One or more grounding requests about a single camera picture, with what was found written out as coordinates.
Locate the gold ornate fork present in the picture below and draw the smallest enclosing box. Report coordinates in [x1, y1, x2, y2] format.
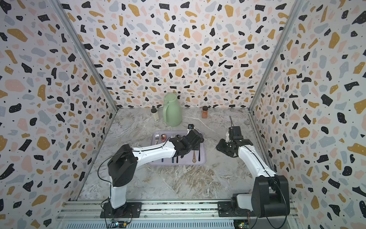
[192, 150, 197, 164]

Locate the grey marbled handle fork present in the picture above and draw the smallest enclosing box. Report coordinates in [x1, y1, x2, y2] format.
[155, 134, 160, 145]

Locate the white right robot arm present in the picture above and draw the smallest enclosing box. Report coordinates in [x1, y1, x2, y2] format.
[216, 126, 290, 218]

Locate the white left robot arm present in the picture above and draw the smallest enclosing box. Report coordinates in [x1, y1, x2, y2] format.
[107, 129, 204, 210]

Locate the lilac plastic tray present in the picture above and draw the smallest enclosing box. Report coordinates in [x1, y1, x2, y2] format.
[148, 130, 206, 166]

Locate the orange spice bottle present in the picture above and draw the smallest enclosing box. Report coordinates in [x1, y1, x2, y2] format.
[202, 106, 208, 119]

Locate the green plastic jug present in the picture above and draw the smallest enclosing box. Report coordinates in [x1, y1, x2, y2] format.
[163, 93, 182, 127]

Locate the white spice bottle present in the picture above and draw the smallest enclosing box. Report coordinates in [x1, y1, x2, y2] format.
[151, 108, 159, 121]

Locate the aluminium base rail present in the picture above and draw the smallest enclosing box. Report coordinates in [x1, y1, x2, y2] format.
[56, 199, 302, 229]

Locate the aluminium corner post right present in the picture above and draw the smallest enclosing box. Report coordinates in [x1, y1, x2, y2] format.
[248, 0, 304, 112]

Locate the aluminium corner post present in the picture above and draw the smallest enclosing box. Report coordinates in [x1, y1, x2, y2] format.
[248, 0, 304, 112]
[49, 0, 118, 112]

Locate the aluminium corner post left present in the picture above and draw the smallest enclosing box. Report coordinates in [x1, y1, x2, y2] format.
[49, 0, 118, 112]

